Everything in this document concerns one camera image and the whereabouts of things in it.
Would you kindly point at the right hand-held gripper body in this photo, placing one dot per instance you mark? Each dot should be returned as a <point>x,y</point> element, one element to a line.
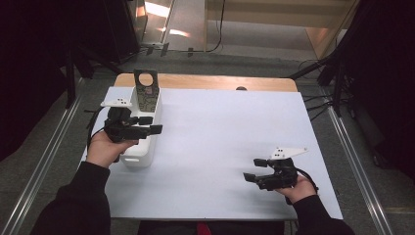
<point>282,178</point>

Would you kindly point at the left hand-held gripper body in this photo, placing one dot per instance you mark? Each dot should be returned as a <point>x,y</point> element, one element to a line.
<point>122,129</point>

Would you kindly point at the cartoon print phone case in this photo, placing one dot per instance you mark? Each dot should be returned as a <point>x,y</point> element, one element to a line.
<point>143,94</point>

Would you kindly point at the white plastic bin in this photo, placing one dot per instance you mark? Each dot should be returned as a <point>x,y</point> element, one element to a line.
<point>140,153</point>

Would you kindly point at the person's right hand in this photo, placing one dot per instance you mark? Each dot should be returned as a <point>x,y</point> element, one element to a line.
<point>300,191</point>

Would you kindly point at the person's left hand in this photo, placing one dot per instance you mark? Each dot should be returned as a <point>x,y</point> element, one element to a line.
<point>102,150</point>

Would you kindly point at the person's torso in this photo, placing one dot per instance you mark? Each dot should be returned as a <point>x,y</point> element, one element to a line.
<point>228,228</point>

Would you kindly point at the black metal stand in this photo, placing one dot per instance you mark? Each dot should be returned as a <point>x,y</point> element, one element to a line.
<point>69,84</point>

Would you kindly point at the wooden table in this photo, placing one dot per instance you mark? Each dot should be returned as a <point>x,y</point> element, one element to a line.
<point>212,81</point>

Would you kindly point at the small dark knob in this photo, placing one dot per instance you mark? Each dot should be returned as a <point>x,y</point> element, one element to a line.
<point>241,88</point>

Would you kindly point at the black cabinet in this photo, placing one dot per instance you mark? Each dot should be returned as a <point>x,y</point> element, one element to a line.
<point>120,32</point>

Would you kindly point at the black tripod leg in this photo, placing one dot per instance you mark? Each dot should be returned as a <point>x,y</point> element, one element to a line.
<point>306,69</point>

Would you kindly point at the black curtain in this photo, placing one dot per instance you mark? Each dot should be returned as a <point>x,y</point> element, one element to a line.
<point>385,65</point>
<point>29,65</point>

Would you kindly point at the wooden shelf unit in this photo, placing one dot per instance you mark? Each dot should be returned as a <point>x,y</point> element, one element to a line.
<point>261,14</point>

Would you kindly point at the metal floor rail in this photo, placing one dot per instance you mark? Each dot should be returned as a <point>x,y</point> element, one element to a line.
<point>39,169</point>
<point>359,173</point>

